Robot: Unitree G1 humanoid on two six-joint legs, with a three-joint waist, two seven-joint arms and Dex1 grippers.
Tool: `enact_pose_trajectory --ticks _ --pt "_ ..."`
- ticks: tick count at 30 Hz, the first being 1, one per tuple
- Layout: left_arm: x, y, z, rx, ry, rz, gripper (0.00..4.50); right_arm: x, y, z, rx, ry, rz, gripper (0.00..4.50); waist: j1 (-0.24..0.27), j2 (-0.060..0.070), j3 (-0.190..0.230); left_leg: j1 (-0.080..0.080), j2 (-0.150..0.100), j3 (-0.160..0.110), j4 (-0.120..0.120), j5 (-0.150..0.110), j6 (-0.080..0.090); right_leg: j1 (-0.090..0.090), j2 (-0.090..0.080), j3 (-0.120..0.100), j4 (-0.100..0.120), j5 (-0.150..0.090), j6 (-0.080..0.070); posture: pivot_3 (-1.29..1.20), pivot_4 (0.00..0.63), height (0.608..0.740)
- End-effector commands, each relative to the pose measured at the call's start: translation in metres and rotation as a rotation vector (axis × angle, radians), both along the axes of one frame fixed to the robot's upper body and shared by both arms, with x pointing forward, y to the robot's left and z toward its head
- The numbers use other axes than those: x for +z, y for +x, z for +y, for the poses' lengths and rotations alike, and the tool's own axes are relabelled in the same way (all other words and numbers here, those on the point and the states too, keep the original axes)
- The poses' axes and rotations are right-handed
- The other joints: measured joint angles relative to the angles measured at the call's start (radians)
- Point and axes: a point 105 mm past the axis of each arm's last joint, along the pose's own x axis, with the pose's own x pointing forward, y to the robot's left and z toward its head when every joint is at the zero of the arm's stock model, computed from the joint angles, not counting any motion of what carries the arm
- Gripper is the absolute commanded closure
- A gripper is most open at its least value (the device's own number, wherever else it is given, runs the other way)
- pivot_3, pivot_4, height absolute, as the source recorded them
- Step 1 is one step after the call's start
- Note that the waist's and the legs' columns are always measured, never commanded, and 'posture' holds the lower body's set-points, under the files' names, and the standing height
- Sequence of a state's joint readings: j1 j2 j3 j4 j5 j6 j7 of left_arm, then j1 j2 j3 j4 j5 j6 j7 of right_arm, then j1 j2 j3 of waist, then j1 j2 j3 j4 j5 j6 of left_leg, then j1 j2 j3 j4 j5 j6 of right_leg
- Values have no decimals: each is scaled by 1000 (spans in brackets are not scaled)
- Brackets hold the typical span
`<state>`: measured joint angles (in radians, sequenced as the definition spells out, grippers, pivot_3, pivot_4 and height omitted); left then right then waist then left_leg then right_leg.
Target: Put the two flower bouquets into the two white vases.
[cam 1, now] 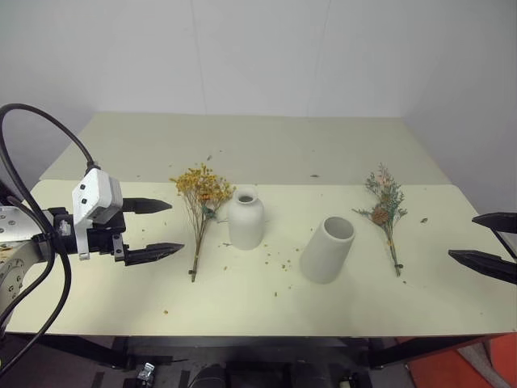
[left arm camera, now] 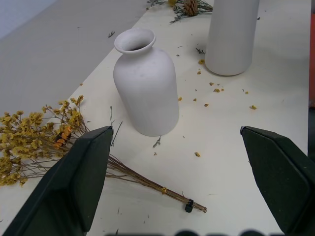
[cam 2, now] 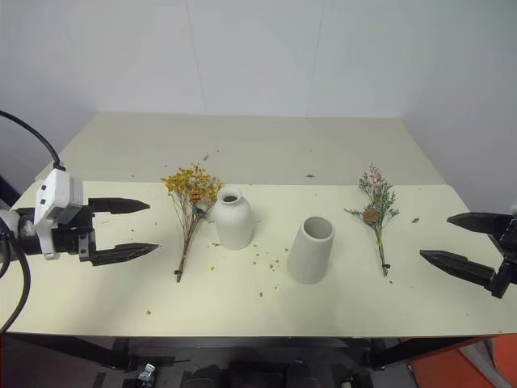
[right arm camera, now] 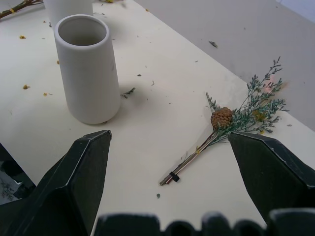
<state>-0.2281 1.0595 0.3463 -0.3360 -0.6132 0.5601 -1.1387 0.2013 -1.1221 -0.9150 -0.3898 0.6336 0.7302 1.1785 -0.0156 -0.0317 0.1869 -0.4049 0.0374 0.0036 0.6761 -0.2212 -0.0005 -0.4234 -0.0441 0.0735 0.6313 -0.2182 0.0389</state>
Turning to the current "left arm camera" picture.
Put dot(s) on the white flared-neck ceramic vase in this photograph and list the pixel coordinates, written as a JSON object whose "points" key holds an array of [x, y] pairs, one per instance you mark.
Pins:
{"points": [[147, 91]]}

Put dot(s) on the tall white cylindrical vase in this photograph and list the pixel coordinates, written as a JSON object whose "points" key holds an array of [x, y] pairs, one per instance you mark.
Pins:
{"points": [[230, 37]]}

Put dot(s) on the yellow dried flower bunch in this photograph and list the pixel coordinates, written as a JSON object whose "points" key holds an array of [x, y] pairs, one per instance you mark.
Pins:
{"points": [[46, 140]]}

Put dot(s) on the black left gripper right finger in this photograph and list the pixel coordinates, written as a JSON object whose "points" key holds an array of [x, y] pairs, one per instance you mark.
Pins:
{"points": [[280, 177]]}

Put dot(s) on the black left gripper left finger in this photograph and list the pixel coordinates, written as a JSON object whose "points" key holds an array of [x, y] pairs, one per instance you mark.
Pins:
{"points": [[71, 182]]}

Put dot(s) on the dried pinecone flower bunch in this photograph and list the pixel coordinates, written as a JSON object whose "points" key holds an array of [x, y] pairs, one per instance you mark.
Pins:
{"points": [[189, 6]]}

